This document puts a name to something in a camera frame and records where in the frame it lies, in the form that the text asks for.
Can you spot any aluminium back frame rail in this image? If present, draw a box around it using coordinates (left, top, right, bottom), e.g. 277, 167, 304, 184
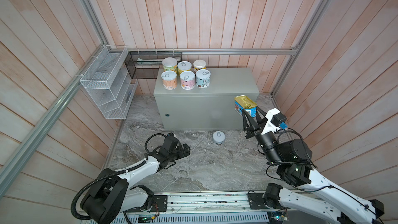
110, 46, 298, 56

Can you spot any white wire mesh shelf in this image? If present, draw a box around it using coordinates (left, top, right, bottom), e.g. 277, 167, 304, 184
80, 45, 137, 120

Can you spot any teal label can back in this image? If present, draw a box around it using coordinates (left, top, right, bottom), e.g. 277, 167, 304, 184
212, 131, 226, 145

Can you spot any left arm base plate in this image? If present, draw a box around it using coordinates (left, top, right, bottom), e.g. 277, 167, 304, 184
137, 195, 168, 213

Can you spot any aluminium front rail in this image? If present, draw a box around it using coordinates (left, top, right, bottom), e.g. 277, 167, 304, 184
78, 190, 337, 217

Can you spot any pink label can front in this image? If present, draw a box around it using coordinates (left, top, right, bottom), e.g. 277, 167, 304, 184
180, 71, 195, 90

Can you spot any blue label can front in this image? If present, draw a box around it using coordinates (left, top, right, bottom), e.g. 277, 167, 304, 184
195, 69, 211, 88

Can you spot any yellow label can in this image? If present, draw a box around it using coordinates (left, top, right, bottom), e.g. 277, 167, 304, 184
162, 57, 178, 73

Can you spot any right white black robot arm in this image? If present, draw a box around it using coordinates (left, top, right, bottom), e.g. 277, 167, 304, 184
240, 108, 385, 224

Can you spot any grey metal cabinet box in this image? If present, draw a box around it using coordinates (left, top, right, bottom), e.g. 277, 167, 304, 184
153, 67, 260, 130

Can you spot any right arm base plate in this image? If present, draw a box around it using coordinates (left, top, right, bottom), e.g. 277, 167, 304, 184
247, 190, 271, 210

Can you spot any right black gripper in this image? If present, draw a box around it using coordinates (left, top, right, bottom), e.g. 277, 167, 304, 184
245, 107, 282, 167

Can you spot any orange label can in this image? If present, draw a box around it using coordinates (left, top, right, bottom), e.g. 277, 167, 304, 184
161, 71, 177, 90

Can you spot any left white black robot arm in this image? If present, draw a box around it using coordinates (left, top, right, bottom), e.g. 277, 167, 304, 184
70, 133, 191, 224

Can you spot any black mesh basket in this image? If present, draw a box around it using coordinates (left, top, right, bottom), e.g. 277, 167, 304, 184
124, 51, 182, 79

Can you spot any gold sardine tin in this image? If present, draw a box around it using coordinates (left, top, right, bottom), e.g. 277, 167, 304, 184
234, 95, 257, 118

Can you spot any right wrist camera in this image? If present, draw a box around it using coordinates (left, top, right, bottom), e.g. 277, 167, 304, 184
262, 108, 288, 134

